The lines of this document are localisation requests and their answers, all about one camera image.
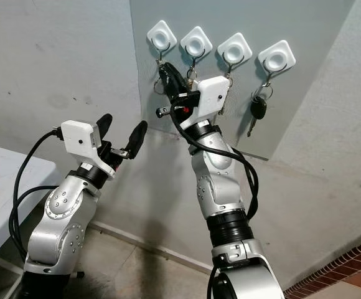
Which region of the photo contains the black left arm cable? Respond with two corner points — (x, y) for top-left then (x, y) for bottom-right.
(9, 127), (66, 262)

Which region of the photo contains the white folding table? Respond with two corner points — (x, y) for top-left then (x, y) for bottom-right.
(0, 142), (63, 275)

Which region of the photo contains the black car key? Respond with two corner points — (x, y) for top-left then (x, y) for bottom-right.
(246, 81), (273, 138)

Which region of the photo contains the grey wall board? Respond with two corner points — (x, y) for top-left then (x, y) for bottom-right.
(129, 0), (355, 159)

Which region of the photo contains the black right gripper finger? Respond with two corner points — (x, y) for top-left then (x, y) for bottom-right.
(172, 65), (190, 99)
(158, 62), (179, 100)

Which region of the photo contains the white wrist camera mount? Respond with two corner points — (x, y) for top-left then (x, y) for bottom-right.
(196, 76), (231, 120)
(61, 120), (110, 172)

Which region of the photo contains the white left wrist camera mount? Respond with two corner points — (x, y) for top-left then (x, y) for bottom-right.
(61, 120), (110, 172)

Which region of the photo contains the small silver key bunch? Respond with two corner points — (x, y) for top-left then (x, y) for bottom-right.
(187, 64), (200, 83)

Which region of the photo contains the white square wall hook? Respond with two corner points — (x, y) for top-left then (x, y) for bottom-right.
(258, 40), (296, 85)
(217, 32), (253, 74)
(146, 20), (177, 63)
(180, 26), (213, 68)

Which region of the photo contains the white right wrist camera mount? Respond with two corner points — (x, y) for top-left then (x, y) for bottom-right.
(196, 76), (231, 120)

